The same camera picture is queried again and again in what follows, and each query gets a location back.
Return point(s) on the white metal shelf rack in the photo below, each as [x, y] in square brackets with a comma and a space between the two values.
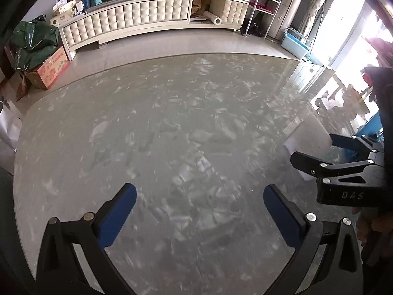
[267, 3]

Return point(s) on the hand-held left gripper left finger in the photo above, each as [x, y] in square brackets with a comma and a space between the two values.
[118, 212]

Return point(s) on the patterned curtain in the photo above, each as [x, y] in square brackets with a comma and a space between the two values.
[317, 0]

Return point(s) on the light blue plastic bin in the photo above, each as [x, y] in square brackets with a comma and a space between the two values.
[294, 44]

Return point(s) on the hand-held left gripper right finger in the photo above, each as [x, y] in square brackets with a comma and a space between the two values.
[282, 218]

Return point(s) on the printed cardboard box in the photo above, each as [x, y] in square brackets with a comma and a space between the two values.
[49, 67]

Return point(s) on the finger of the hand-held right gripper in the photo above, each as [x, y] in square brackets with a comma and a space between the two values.
[307, 161]
[347, 142]

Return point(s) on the dark green plastic bag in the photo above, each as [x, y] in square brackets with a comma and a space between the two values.
[33, 43]

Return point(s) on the white paper bag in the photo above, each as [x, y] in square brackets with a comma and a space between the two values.
[9, 126]

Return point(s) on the white tufted TV cabinet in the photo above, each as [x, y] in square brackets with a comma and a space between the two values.
[147, 12]

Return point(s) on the person's right hand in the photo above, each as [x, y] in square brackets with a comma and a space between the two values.
[367, 226]

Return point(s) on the white paper roll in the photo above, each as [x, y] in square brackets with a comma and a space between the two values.
[213, 17]

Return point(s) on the black bag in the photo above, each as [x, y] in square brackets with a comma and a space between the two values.
[253, 26]

